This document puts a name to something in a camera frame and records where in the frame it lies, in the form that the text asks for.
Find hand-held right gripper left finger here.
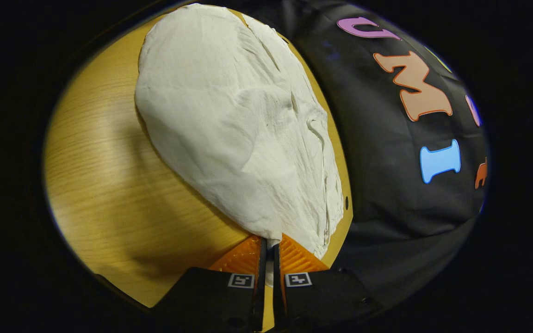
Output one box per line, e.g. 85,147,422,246
153,235,267,333

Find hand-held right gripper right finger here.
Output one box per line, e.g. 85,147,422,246
273,233,383,333

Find white jeans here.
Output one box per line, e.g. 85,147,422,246
135,3,345,259

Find black backdrop cloth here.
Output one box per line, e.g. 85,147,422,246
248,0,490,310

